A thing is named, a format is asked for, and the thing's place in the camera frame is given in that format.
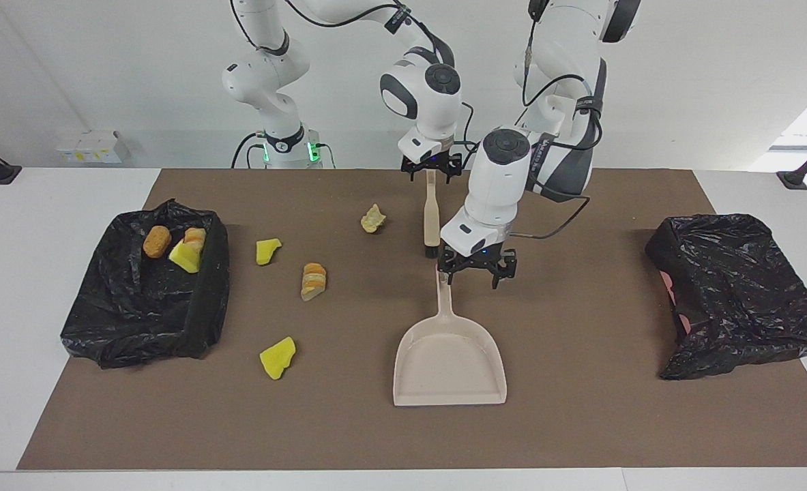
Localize orange striped foam chunk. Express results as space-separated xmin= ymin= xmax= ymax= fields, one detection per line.
xmin=300 ymin=263 xmax=327 ymax=302

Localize brown table mat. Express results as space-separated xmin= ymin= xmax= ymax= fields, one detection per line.
xmin=16 ymin=168 xmax=807 ymax=471

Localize pale beige foam chunk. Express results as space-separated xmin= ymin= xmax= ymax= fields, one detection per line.
xmin=360 ymin=203 xmax=387 ymax=234

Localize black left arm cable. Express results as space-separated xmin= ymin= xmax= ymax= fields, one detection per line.
xmin=509 ymin=38 xmax=605 ymax=241

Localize white box yellow labels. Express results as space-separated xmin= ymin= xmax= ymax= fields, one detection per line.
xmin=55 ymin=130 xmax=131 ymax=164

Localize right black trash bag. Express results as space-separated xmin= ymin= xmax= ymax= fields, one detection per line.
xmin=60 ymin=198 xmax=231 ymax=370

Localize left black trash bag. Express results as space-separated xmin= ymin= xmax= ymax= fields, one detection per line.
xmin=645 ymin=213 xmax=807 ymax=381

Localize brown cork-like foam chunk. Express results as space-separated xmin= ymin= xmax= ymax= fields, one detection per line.
xmin=143 ymin=226 xmax=172 ymax=259

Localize beige plastic dustpan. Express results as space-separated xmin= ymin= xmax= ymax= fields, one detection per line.
xmin=393 ymin=269 xmax=508 ymax=408

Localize black trash bag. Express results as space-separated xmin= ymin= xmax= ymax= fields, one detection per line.
xmin=60 ymin=198 xmax=231 ymax=370
xmin=645 ymin=213 xmax=807 ymax=381

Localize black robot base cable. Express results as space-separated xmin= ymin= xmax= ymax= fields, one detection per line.
xmin=231 ymin=132 xmax=262 ymax=169

